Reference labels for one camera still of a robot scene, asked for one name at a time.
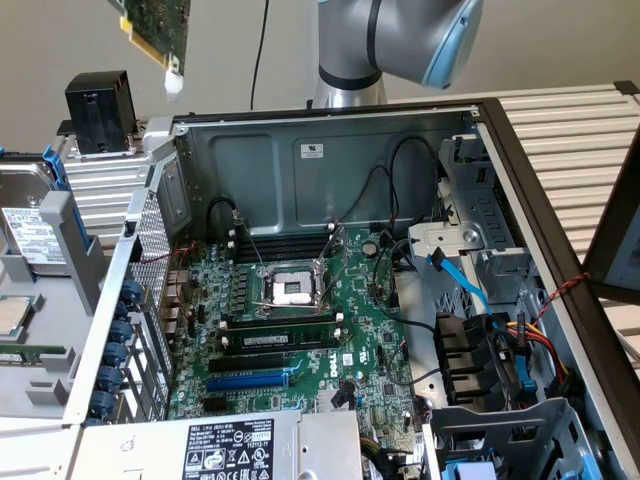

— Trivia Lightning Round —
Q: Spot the blue drive rail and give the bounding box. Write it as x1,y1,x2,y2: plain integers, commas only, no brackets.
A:
442,458,501,480

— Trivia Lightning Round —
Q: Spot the silver hard disk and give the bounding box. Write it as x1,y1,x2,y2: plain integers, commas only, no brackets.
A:
0,159,69,276

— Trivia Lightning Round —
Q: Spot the multicolour power wire harness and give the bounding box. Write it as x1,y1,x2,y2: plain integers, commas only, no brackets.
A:
502,312,574,389

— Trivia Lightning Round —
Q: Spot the thin metal locking lever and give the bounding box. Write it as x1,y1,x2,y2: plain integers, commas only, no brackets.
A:
238,217,266,275
252,299,332,315

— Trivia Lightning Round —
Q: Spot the CPU socket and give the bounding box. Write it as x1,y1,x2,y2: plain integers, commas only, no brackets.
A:
252,262,334,319

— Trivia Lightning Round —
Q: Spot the yellow braided power wire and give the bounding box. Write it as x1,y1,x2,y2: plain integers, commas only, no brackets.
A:
360,433,389,459

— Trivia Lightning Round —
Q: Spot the grey parts rack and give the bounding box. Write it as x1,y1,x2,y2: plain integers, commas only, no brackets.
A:
0,189,109,419

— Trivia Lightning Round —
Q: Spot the grey disk bay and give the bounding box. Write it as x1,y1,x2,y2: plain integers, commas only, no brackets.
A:
407,133,541,314

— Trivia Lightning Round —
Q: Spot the red black twisted wire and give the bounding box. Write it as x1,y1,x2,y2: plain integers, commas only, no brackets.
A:
529,272,592,326
139,242,201,321

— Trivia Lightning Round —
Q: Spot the silver chipset heatsink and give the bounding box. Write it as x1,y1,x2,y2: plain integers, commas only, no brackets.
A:
316,387,357,414

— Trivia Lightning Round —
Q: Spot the blue expansion slot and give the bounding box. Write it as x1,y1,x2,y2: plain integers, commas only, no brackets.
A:
206,370,291,395

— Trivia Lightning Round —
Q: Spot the silver CPU chip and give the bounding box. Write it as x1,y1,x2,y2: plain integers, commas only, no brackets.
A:
0,294,44,341

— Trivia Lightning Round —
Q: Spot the thin black hanging cable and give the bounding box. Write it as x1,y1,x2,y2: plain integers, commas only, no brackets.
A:
248,0,271,110

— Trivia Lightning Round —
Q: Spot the long black expansion slot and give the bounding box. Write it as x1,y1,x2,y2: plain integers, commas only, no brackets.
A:
207,352,287,375

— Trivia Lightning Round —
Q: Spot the dark framed screen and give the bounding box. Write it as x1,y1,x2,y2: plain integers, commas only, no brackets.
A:
582,124,640,304

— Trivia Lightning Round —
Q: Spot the grey open PC case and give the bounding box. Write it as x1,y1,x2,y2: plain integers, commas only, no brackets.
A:
62,97,640,480

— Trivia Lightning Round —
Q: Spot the thin black wire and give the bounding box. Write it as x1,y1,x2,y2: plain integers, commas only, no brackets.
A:
388,135,442,231
372,234,439,334
333,164,392,226

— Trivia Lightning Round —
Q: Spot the grey drive cage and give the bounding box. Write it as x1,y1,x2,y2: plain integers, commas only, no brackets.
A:
423,397,609,480

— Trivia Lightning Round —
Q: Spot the black looped wire with connector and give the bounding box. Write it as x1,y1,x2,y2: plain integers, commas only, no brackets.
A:
206,196,247,241

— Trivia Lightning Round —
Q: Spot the green motherboard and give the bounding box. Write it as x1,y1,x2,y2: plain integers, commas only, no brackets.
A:
167,227,426,451

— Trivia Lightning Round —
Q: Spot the black plastic fan bracket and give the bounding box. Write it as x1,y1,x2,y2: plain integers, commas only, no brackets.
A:
432,312,516,414

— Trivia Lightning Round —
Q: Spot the graphics card with black shroud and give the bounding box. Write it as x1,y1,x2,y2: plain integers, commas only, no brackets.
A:
105,0,192,103

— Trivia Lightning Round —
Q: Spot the blue disk data wire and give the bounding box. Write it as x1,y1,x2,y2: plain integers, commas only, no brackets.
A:
427,247,537,399

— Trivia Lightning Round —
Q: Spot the grey power supply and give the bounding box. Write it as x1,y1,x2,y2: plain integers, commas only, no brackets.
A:
64,409,364,480

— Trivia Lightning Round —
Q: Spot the blue disk caddy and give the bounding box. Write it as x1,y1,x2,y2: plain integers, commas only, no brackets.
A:
41,143,91,254

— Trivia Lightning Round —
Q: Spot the metal socket cover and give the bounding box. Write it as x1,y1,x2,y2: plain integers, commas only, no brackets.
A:
317,224,350,311

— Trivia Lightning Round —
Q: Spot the black CPU cooler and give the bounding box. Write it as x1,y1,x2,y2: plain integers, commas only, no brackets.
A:
56,69,144,161

